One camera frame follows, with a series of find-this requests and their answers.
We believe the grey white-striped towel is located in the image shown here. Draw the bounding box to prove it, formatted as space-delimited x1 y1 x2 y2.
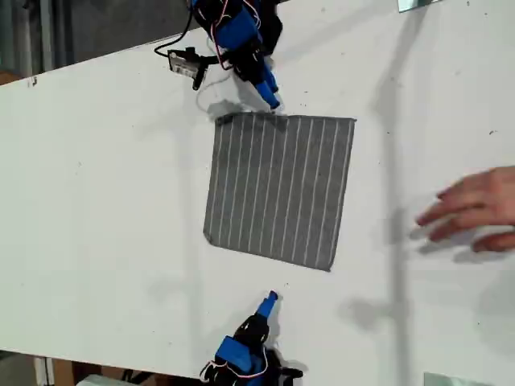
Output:
203 113 358 273

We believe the black camera cable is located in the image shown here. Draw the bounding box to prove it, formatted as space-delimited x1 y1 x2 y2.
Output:
154 0 195 60

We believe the black camera stalk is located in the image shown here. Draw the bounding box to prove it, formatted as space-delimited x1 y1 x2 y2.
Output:
192 55 233 89

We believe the white table leg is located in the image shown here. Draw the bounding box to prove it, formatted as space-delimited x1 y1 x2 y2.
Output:
34 356 56 386

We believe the red white gripper wire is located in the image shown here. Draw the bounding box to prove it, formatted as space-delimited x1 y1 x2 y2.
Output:
204 15 237 72
200 346 270 382

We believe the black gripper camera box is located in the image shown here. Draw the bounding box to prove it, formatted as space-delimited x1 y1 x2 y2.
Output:
280 366 305 386
167 47 202 78

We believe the person's hand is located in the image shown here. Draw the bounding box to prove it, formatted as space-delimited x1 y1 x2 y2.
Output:
416 165 515 253

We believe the pale grey plastic box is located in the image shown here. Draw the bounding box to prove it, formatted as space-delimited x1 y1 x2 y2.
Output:
76 373 126 386

